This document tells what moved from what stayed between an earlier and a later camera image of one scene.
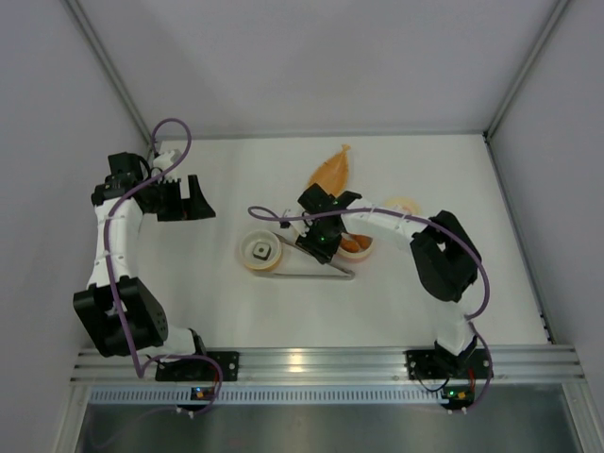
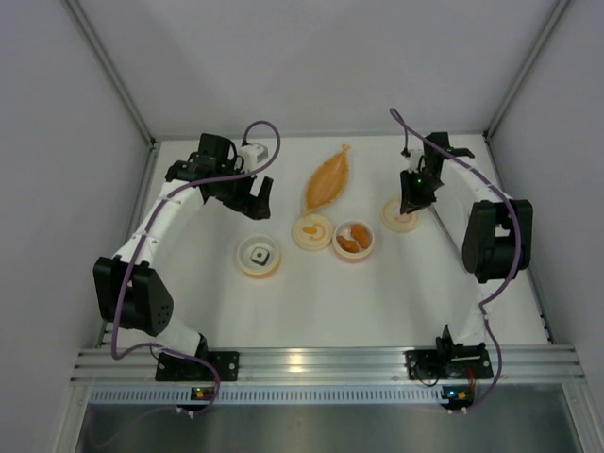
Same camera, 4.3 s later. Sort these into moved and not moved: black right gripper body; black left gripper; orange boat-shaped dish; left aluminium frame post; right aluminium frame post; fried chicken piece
Moved: black right gripper body; black left gripper
Not moved: orange boat-shaped dish; fried chicken piece; right aluminium frame post; left aluminium frame post
